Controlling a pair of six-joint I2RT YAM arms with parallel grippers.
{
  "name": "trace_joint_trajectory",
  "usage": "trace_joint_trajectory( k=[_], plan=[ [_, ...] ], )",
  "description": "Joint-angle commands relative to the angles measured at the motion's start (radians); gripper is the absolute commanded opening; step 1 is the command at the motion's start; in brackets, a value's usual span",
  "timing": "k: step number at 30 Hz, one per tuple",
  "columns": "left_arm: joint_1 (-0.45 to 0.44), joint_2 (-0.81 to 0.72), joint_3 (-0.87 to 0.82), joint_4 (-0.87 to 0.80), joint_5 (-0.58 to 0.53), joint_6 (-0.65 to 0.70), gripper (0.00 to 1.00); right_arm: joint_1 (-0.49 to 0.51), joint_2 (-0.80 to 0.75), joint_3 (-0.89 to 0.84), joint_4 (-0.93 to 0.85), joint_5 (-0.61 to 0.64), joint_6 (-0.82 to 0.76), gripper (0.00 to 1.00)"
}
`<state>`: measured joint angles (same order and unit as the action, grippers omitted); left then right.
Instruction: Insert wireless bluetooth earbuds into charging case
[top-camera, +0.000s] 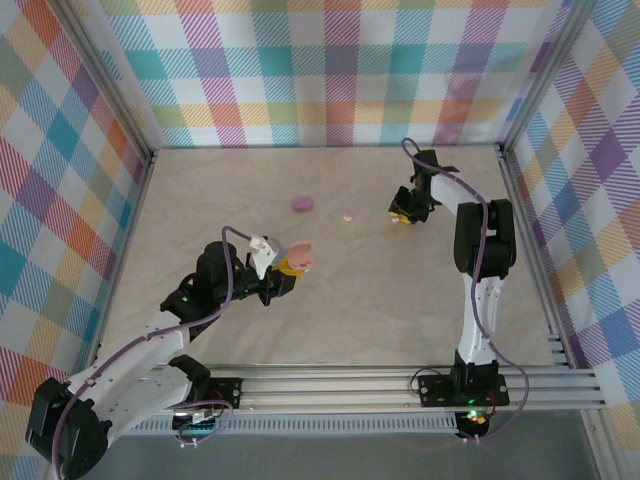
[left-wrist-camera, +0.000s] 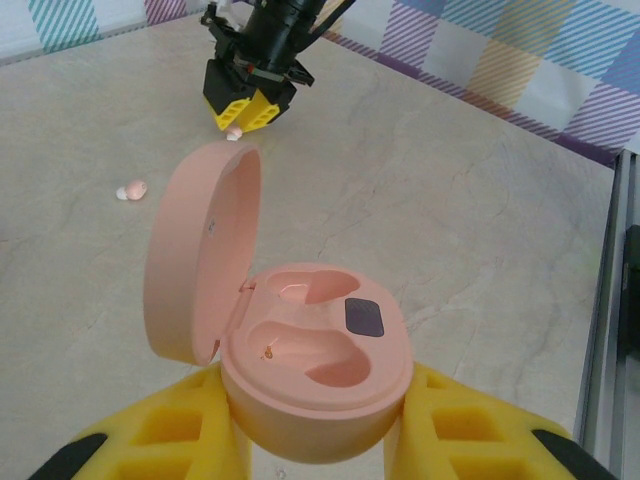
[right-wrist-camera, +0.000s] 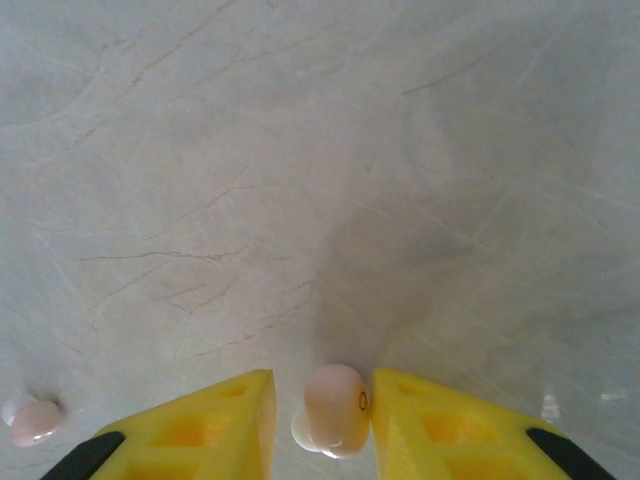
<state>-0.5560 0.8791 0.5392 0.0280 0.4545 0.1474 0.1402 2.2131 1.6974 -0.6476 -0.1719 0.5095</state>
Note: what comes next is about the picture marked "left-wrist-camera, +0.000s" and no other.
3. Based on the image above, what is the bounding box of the pink earbud charging case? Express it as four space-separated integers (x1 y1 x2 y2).
142 139 415 469

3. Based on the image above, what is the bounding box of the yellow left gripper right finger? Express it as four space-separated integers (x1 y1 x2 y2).
381 360 622 480

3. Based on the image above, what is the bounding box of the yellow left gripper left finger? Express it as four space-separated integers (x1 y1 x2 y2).
27 364 253 480

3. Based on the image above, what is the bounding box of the wide aluminium base rail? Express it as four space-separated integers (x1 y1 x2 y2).
574 147 640 480

